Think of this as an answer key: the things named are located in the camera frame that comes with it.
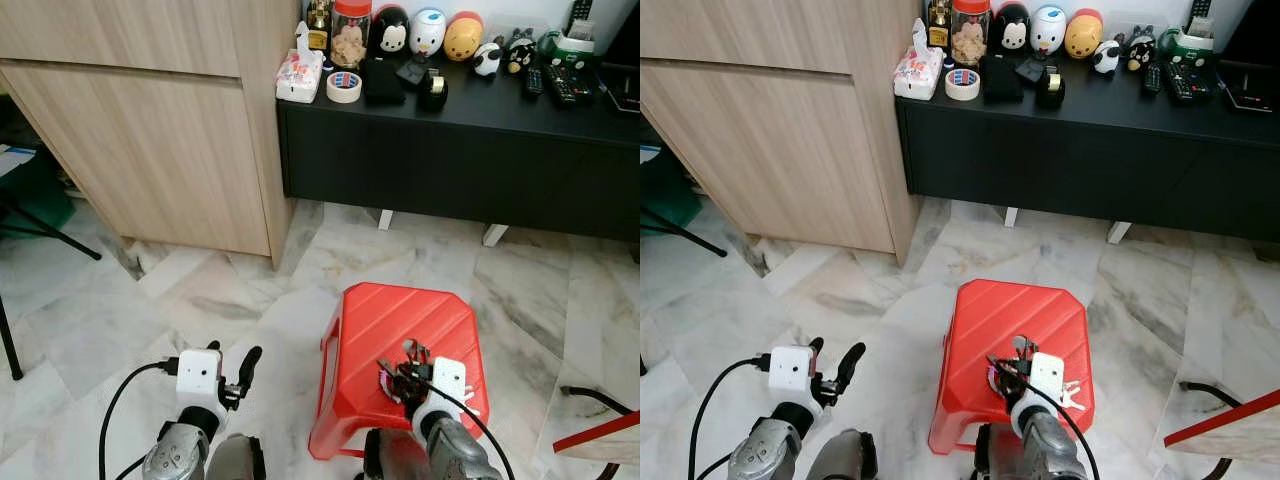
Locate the bunch of keys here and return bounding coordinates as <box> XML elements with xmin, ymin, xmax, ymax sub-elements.
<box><xmin>378</xmin><ymin>340</ymin><xmax>433</xmax><ymax>401</ymax></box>
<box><xmin>985</xmin><ymin>335</ymin><xmax>1041</xmax><ymax>401</ymax></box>

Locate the red plastic stool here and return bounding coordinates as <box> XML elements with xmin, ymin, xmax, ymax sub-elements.
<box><xmin>928</xmin><ymin>279</ymin><xmax>1096</xmax><ymax>456</ymax></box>
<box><xmin>308</xmin><ymin>283</ymin><xmax>491</xmax><ymax>461</ymax></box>

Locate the black stand leg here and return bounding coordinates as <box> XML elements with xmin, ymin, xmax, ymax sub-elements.
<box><xmin>640</xmin><ymin>205</ymin><xmax>730</xmax><ymax>259</ymax></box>
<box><xmin>0</xmin><ymin>195</ymin><xmax>103</xmax><ymax>262</ymax></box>

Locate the red edged wooden table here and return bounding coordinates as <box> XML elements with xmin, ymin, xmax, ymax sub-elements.
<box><xmin>1163</xmin><ymin>402</ymin><xmax>1280</xmax><ymax>466</ymax></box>
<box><xmin>552</xmin><ymin>410</ymin><xmax>641</xmax><ymax>466</ymax></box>

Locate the black pole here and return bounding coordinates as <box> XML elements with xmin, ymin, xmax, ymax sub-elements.
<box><xmin>0</xmin><ymin>295</ymin><xmax>24</xmax><ymax>382</ymax></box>

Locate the green bag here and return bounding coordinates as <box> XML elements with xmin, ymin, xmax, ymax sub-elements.
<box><xmin>640</xmin><ymin>145</ymin><xmax>707</xmax><ymax>237</ymax></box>
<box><xmin>0</xmin><ymin>145</ymin><xmax>77</xmax><ymax>241</ymax></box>

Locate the light wooden cabinet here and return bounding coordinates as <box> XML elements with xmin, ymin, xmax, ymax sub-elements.
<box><xmin>640</xmin><ymin>0</ymin><xmax>922</xmax><ymax>267</ymax></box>
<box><xmin>0</xmin><ymin>0</ymin><xmax>301</xmax><ymax>267</ymax></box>

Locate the black low sideboard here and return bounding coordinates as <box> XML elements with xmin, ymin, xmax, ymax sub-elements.
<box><xmin>895</xmin><ymin>56</ymin><xmax>1280</xmax><ymax>245</ymax></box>
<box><xmin>277</xmin><ymin>58</ymin><xmax>641</xmax><ymax>247</ymax></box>

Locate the black tape dispenser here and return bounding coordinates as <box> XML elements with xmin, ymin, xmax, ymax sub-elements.
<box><xmin>1035</xmin><ymin>65</ymin><xmax>1067</xmax><ymax>110</ymax></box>
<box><xmin>418</xmin><ymin>68</ymin><xmax>449</xmax><ymax>113</ymax></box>

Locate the white tape roll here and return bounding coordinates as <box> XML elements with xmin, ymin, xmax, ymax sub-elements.
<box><xmin>326</xmin><ymin>70</ymin><xmax>363</xmax><ymax>104</ymax></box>
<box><xmin>944</xmin><ymin>68</ymin><xmax>982</xmax><ymax>102</ymax></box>

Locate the black pouch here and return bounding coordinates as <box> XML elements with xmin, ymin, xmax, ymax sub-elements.
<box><xmin>360</xmin><ymin>58</ymin><xmax>406</xmax><ymax>106</ymax></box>
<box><xmin>978</xmin><ymin>55</ymin><xmax>1024</xmax><ymax>104</ymax></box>

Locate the white tissue pack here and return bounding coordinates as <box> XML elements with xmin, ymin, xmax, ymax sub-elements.
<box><xmin>276</xmin><ymin>22</ymin><xmax>326</xmax><ymax>104</ymax></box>
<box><xmin>893</xmin><ymin>20</ymin><xmax>945</xmax><ymax>101</ymax></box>

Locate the large black remote control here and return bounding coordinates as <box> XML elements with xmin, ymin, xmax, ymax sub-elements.
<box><xmin>1165</xmin><ymin>62</ymin><xmax>1199</xmax><ymax>105</ymax></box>
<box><xmin>545</xmin><ymin>65</ymin><xmax>579</xmax><ymax>106</ymax></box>

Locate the flat black device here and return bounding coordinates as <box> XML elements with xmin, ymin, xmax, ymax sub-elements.
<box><xmin>600</xmin><ymin>65</ymin><xmax>641</xmax><ymax>116</ymax></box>
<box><xmin>1225</xmin><ymin>62</ymin><xmax>1280</xmax><ymax>114</ymax></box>

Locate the red lidded snack jar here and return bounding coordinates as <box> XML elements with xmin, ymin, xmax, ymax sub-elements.
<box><xmin>950</xmin><ymin>0</ymin><xmax>993</xmax><ymax>68</ymax></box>
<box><xmin>330</xmin><ymin>0</ymin><xmax>373</xmax><ymax>69</ymax></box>

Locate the yellow bear figure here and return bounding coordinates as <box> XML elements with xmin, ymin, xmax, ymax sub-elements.
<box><xmin>1063</xmin><ymin>9</ymin><xmax>1104</xmax><ymax>60</ymax></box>
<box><xmin>444</xmin><ymin>11</ymin><xmax>485</xmax><ymax>63</ymax></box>

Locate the small black white figure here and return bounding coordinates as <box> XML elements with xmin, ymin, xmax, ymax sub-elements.
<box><xmin>505</xmin><ymin>28</ymin><xmax>538</xmax><ymax>74</ymax></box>
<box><xmin>1125</xmin><ymin>26</ymin><xmax>1158</xmax><ymax>73</ymax></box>

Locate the black mouse figure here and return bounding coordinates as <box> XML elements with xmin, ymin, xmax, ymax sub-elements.
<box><xmin>370</xmin><ymin>5</ymin><xmax>411</xmax><ymax>59</ymax></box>
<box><xmin>990</xmin><ymin>3</ymin><xmax>1031</xmax><ymax>57</ymax></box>

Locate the gold bottle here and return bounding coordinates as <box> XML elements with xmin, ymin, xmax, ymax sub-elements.
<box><xmin>306</xmin><ymin>0</ymin><xmax>333</xmax><ymax>53</ymax></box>
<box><xmin>926</xmin><ymin>0</ymin><xmax>953</xmax><ymax>51</ymax></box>

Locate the black television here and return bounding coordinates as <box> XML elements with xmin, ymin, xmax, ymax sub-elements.
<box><xmin>610</xmin><ymin>0</ymin><xmax>641</xmax><ymax>66</ymax></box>
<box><xmin>1222</xmin><ymin>0</ymin><xmax>1280</xmax><ymax>66</ymax></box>

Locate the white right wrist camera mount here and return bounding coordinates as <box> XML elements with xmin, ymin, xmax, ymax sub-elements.
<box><xmin>1028</xmin><ymin>352</ymin><xmax>1067</xmax><ymax>406</ymax></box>
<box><xmin>425</xmin><ymin>358</ymin><xmax>468</xmax><ymax>411</ymax></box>

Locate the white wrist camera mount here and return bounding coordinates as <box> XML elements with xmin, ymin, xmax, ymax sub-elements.
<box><xmin>1028</xmin><ymin>352</ymin><xmax>1067</xmax><ymax>406</ymax></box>
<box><xmin>176</xmin><ymin>348</ymin><xmax>223</xmax><ymax>411</ymax></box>
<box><xmin>768</xmin><ymin>345</ymin><xmax>816</xmax><ymax>406</ymax></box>
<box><xmin>425</xmin><ymin>358</ymin><xmax>468</xmax><ymax>411</ymax></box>

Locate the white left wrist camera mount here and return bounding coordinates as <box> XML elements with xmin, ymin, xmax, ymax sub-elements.
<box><xmin>176</xmin><ymin>348</ymin><xmax>223</xmax><ymax>411</ymax></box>
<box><xmin>768</xmin><ymin>345</ymin><xmax>816</xmax><ymax>406</ymax></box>

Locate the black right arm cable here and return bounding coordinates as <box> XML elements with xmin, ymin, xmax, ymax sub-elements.
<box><xmin>420</xmin><ymin>375</ymin><xmax>517</xmax><ymax>480</ymax></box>
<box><xmin>1000</xmin><ymin>365</ymin><xmax>1103</xmax><ymax>480</ymax></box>

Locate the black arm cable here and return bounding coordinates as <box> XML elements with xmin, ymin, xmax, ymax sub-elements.
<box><xmin>420</xmin><ymin>375</ymin><xmax>517</xmax><ymax>480</ymax></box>
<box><xmin>688</xmin><ymin>355</ymin><xmax>773</xmax><ymax>480</ymax></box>
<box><xmin>98</xmin><ymin>358</ymin><xmax>181</xmax><ymax>480</ymax></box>
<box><xmin>1000</xmin><ymin>365</ymin><xmax>1103</xmax><ymax>480</ymax></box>

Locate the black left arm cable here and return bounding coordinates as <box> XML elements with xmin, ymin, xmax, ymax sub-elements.
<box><xmin>688</xmin><ymin>355</ymin><xmax>773</xmax><ymax>480</ymax></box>
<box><xmin>98</xmin><ymin>358</ymin><xmax>181</xmax><ymax>480</ymax></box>

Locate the black floor cable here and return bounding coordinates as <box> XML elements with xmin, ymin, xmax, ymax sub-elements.
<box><xmin>560</xmin><ymin>385</ymin><xmax>637</xmax><ymax>417</ymax></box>
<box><xmin>1178</xmin><ymin>380</ymin><xmax>1243</xmax><ymax>411</ymax></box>

